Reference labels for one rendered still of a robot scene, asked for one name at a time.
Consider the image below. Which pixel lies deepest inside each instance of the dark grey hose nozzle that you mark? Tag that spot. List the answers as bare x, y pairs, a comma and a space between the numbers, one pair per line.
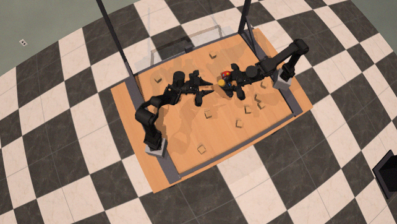
224, 84

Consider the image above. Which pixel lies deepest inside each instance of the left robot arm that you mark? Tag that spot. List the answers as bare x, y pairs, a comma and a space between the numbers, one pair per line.
269, 65

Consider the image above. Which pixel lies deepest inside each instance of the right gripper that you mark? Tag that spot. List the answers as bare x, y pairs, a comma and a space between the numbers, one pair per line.
199, 94

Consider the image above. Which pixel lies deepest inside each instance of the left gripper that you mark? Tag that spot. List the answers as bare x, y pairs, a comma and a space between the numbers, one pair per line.
240, 93

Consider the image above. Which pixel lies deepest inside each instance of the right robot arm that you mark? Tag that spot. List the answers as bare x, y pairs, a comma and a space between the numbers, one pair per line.
147, 119

